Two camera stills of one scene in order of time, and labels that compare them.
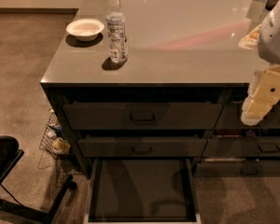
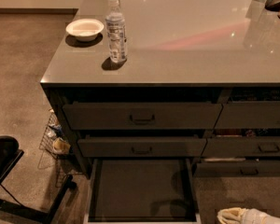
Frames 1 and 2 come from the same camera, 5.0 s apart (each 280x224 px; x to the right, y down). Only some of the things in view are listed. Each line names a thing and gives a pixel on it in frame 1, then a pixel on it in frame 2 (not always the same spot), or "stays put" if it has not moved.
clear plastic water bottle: [116, 24] stays put
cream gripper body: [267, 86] to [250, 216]
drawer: [230, 117] stays put
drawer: [143, 190] stays put
